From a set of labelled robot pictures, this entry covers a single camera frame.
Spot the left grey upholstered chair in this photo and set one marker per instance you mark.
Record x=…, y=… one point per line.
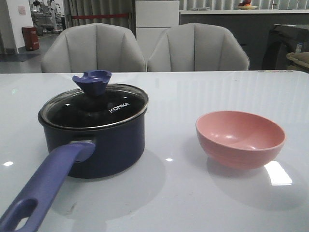
x=95, y=46

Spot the red barrier tape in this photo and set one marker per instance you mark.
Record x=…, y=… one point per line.
x=104, y=16

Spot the grey curtain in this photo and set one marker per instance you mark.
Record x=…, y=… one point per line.
x=99, y=7

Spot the pink plastic bowl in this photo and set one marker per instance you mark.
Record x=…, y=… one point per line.
x=239, y=140

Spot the fruit plate on counter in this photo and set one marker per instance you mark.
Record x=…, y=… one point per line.
x=246, y=5

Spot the white cabinet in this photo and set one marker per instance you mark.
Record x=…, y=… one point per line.
x=153, y=17

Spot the glass lid blue knob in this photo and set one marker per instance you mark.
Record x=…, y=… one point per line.
x=95, y=104

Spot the dark blue saucepan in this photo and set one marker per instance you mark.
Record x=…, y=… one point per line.
x=84, y=154

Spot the red bin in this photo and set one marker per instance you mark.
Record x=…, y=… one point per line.
x=30, y=38

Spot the grey upholstered chair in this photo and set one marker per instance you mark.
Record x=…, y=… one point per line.
x=95, y=46
x=197, y=47

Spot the right grey upholstered chair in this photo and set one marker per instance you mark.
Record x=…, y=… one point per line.
x=197, y=47

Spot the dark grey appliance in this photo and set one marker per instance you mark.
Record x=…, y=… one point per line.
x=284, y=39

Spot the beige cushion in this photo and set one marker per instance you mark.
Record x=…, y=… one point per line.
x=298, y=61

